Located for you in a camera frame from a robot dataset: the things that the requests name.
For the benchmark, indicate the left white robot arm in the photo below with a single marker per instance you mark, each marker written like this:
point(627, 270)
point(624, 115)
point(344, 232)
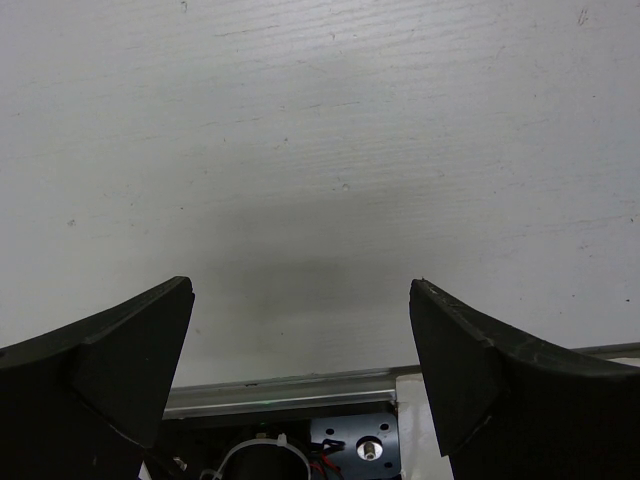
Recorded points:
point(203, 448)

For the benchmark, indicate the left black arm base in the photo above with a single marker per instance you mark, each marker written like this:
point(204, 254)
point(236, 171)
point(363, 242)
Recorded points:
point(362, 446)

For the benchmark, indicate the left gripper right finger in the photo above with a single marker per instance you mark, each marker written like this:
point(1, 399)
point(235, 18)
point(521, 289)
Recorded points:
point(587, 444)

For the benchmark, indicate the aluminium table rail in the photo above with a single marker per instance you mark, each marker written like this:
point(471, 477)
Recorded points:
point(464, 384)

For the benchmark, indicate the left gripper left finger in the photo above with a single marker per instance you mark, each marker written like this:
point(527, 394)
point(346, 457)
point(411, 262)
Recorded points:
point(85, 401)

